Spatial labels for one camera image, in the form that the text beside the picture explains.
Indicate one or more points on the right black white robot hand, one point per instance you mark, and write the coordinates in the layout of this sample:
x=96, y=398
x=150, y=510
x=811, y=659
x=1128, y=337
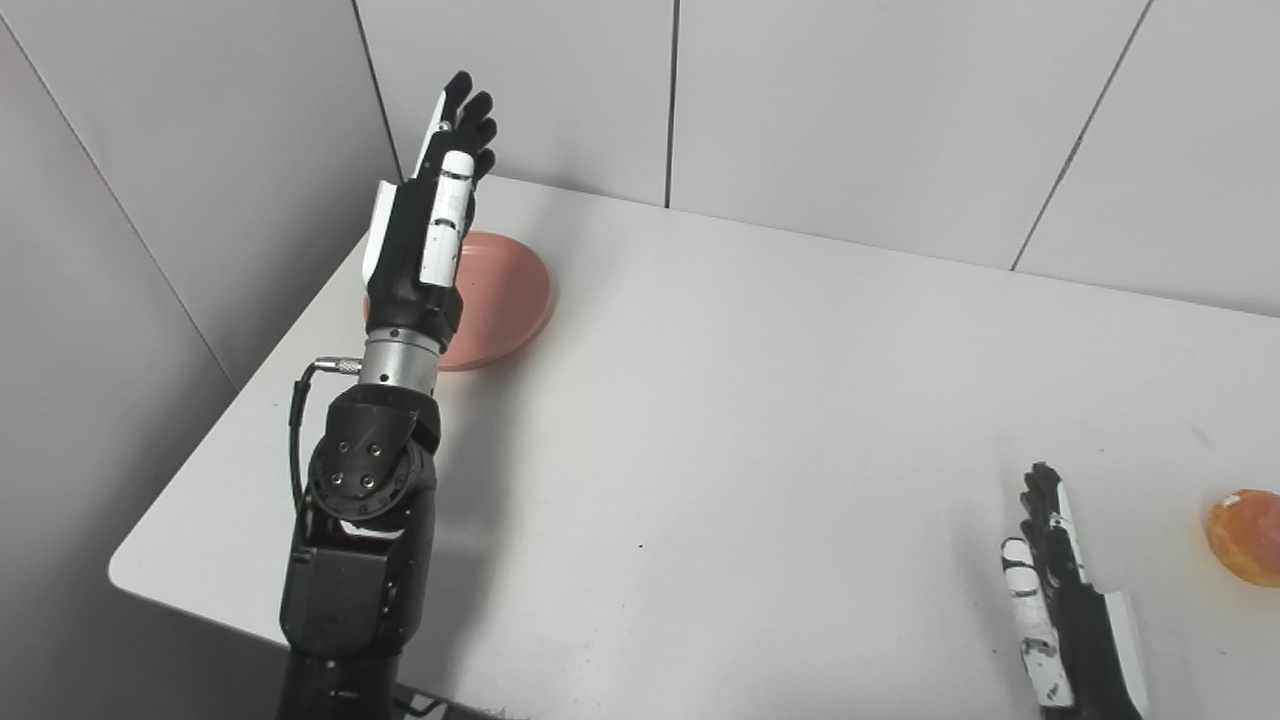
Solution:
x=1070, y=610

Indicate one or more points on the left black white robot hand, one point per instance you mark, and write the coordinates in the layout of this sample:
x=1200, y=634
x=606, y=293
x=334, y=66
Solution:
x=420, y=240

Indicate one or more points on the pink round plate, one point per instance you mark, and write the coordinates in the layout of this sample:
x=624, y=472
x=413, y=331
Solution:
x=495, y=300

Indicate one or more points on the orange cream puff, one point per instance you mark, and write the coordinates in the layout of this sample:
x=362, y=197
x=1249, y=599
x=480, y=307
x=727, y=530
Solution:
x=1245, y=535

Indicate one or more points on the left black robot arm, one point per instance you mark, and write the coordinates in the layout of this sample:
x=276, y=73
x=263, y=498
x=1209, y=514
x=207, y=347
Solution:
x=360, y=520

